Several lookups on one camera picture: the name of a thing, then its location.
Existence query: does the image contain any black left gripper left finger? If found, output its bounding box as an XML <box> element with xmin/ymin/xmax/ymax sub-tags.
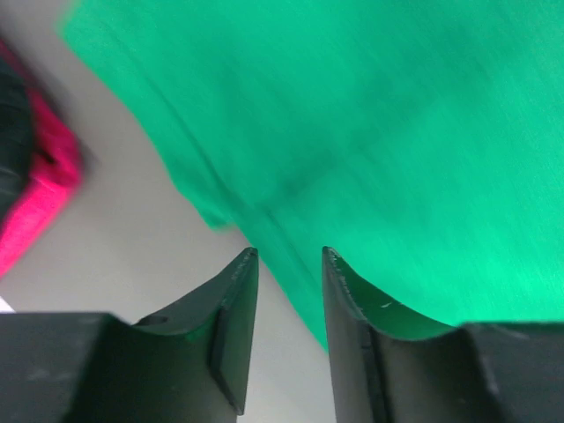
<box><xmin>1</xmin><ymin>248</ymin><xmax>259</xmax><ymax>422</ymax></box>

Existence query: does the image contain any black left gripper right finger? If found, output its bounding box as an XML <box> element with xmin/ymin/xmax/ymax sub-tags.
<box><xmin>322</xmin><ymin>247</ymin><xmax>563</xmax><ymax>422</ymax></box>

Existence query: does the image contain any green t-shirt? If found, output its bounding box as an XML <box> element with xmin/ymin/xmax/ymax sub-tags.
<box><xmin>61</xmin><ymin>1</ymin><xmax>563</xmax><ymax>344</ymax></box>

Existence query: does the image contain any folded pink t-shirt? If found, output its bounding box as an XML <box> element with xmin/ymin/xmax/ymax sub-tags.
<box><xmin>1</xmin><ymin>42</ymin><xmax>82</xmax><ymax>275</ymax></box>

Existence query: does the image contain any folded black t-shirt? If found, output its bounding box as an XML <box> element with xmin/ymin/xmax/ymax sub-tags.
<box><xmin>0</xmin><ymin>59</ymin><xmax>34</xmax><ymax>221</ymax></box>

